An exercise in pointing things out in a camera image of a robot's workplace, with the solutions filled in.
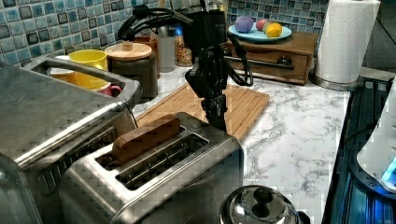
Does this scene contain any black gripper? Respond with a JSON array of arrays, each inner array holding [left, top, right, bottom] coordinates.
[[185, 47, 227, 132]]

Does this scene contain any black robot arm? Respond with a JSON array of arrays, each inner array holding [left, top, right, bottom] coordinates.
[[181, 0, 229, 132]]

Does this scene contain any stainless steel toaster oven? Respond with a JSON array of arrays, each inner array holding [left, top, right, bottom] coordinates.
[[0, 57, 142, 224]]

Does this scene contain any bamboo cutting board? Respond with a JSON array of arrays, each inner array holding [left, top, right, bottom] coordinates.
[[136, 84, 270, 142]]

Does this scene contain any glass jar with grains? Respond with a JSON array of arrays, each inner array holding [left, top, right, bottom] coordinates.
[[175, 27, 192, 67]]

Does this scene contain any dark grey canister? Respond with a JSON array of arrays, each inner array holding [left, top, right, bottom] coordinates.
[[107, 53, 158, 101]]

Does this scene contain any light blue plate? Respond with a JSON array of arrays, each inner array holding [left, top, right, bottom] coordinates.
[[228, 23, 292, 43]]

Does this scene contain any purple toy fruit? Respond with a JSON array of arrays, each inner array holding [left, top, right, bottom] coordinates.
[[234, 16, 253, 34]]

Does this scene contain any wooden drawer box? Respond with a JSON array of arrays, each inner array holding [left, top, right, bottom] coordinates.
[[238, 32, 318, 85]]

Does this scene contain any red toy apple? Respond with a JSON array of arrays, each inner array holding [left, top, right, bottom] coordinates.
[[256, 19, 268, 31]]

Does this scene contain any yellow toy lemon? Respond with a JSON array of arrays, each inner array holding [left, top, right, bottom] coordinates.
[[265, 22, 283, 38]]

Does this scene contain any brown bread slice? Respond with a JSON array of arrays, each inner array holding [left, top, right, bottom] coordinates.
[[112, 114, 180, 165]]

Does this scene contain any pink mug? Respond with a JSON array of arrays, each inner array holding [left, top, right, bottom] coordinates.
[[95, 82, 122, 97]]

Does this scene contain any wooden canister lid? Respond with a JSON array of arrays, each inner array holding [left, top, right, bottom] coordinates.
[[105, 41, 152, 61]]

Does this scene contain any steel kettle lid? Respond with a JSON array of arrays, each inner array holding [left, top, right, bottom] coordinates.
[[218, 185, 311, 224]]

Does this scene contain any yellow mug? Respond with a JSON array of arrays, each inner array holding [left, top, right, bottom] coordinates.
[[50, 49, 109, 91]]

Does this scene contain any steel paper towel base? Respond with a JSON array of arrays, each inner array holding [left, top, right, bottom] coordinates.
[[308, 69, 363, 91]]

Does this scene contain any white paper towel roll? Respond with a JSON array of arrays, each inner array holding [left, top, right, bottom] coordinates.
[[316, 0, 380, 84]]

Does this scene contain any white appliance with blue light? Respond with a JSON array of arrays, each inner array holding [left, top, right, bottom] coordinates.
[[357, 81, 396, 193]]

